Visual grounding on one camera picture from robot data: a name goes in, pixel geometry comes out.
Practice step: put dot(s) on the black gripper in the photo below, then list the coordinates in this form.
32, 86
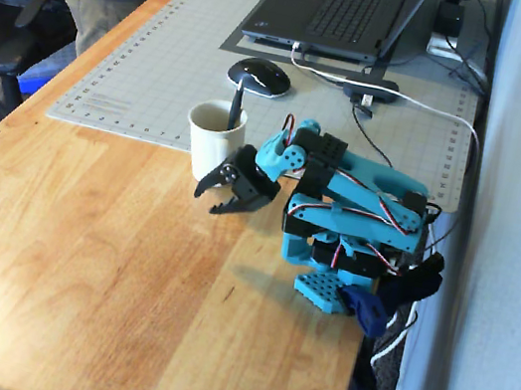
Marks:
248, 188

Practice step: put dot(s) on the blue and black pen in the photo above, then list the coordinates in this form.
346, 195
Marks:
235, 105

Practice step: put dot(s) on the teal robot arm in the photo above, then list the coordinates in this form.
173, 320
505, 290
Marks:
361, 223

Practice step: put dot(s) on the white ceramic mug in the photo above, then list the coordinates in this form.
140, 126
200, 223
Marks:
211, 146

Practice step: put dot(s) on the black computer mouse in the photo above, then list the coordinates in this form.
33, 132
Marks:
260, 77

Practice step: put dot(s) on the grey gridded cutting mat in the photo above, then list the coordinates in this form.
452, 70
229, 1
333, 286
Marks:
177, 64

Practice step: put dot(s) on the black USB hub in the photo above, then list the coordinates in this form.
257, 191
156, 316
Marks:
372, 89

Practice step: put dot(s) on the blue table clamp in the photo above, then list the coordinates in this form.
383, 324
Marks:
369, 310

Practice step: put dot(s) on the black laptop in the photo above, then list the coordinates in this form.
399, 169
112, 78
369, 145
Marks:
338, 12

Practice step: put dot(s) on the blue storage box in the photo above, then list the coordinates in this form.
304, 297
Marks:
42, 71

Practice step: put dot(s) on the black power adapter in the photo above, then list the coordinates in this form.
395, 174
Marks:
448, 18

